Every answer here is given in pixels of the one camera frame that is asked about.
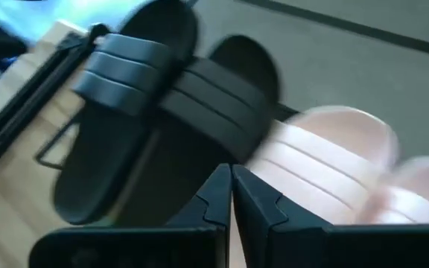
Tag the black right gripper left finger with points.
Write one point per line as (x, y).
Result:
(143, 249)

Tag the black rubber slide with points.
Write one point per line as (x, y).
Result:
(99, 156)
(207, 108)

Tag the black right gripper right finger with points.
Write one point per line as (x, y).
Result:
(348, 247)

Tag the pink rubber slide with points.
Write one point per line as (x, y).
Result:
(311, 167)
(423, 201)

